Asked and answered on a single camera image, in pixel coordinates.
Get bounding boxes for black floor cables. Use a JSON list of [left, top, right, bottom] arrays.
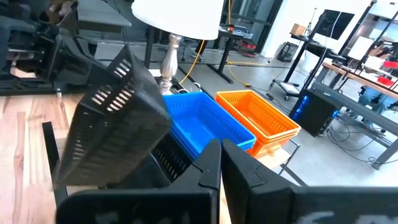
[[325, 116, 398, 166]]

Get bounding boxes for blue plastic mesh basket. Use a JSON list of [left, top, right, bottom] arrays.
[[162, 91, 257, 156], [170, 127, 257, 161], [169, 124, 257, 158]]

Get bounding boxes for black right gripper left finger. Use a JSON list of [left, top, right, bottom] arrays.
[[55, 138, 223, 224]]

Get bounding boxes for grey metal beam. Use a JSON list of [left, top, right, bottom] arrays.
[[310, 80, 398, 170]]

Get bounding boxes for black monitor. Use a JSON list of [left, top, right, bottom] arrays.
[[316, 8, 356, 42]]

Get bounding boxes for small cardboard box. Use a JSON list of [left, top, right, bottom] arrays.
[[289, 22, 308, 37]]

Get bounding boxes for black rolling monitor stand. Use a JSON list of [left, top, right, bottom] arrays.
[[271, 18, 348, 101]]

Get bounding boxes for yellow cable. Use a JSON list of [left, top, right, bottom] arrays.
[[179, 0, 272, 88]]

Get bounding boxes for silver lamp white shade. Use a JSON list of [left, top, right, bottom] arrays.
[[130, 0, 225, 96]]

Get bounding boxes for white box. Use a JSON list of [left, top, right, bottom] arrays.
[[346, 35, 375, 62]]

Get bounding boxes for black desk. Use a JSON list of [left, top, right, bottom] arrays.
[[195, 23, 254, 85], [76, 0, 156, 70]]

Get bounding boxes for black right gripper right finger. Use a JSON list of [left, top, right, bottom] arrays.
[[221, 139, 398, 224]]

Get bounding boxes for black computer tower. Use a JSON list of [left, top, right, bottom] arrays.
[[288, 88, 340, 138]]

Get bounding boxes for wooden background table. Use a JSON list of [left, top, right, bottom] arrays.
[[321, 60, 398, 101]]

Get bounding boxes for black plastic mesh basket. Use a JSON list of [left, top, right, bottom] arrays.
[[55, 45, 173, 188], [107, 133, 194, 190]]

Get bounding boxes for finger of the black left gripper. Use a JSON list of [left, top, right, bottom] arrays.
[[46, 35, 80, 85], [67, 35, 106, 85]]

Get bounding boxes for orange plastic mesh basket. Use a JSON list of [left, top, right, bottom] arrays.
[[217, 99, 301, 146], [247, 132, 300, 160], [215, 90, 302, 141]]

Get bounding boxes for black crate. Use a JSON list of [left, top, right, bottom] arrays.
[[275, 41, 300, 63]]

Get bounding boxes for red toolbox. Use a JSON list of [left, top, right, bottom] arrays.
[[237, 39, 259, 58]]

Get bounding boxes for person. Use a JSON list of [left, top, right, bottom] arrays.
[[356, 84, 398, 127], [48, 0, 79, 25]]

